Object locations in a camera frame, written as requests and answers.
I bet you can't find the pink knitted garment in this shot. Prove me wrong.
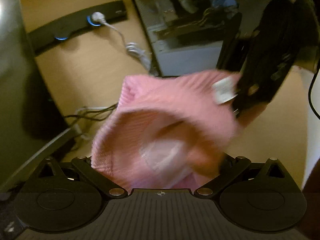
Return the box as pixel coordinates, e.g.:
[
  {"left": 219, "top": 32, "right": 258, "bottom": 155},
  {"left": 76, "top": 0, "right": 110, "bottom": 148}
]
[{"left": 91, "top": 70, "right": 240, "bottom": 190}]

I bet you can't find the black computer monitor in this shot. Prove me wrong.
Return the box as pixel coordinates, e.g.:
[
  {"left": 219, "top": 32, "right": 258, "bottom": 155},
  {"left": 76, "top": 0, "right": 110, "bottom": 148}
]
[{"left": 1, "top": 0, "right": 75, "bottom": 194}]

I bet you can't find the computer case with glass panel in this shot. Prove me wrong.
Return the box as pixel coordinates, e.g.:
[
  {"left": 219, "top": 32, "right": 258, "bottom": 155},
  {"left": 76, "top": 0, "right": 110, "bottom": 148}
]
[{"left": 132, "top": 0, "right": 271, "bottom": 77}]

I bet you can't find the black power strip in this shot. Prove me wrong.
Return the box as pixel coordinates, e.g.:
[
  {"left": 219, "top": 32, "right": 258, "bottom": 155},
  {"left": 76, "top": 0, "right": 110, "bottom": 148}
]
[{"left": 28, "top": 0, "right": 127, "bottom": 55}]

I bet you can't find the white plug and cable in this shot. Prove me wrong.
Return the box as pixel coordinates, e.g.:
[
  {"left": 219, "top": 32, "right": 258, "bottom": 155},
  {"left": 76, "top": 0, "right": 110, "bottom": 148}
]
[{"left": 90, "top": 11, "right": 153, "bottom": 72}]

